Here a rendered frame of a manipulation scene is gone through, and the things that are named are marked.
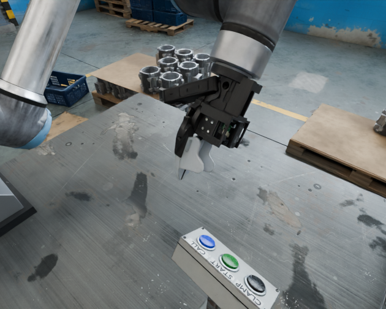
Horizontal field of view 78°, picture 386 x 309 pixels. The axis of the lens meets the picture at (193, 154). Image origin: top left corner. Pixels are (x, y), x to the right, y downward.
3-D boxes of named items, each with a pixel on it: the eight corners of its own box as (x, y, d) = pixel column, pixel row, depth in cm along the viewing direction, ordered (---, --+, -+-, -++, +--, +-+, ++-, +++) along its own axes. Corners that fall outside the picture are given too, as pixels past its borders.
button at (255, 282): (263, 292, 38) (268, 284, 37) (257, 302, 35) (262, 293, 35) (247, 279, 39) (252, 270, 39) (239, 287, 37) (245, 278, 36)
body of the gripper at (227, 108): (215, 151, 37) (250, 75, 33) (176, 128, 41) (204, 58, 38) (236, 151, 43) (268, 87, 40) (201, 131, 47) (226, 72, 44)
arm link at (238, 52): (209, 25, 36) (236, 48, 44) (196, 57, 38) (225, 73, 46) (260, 38, 32) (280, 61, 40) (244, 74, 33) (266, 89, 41)
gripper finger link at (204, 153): (198, 192, 43) (219, 146, 41) (175, 175, 46) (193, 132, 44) (207, 190, 46) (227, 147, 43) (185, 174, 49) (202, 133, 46)
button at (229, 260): (237, 270, 40) (242, 262, 40) (229, 278, 38) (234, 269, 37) (223, 258, 42) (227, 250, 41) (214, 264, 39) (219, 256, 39)
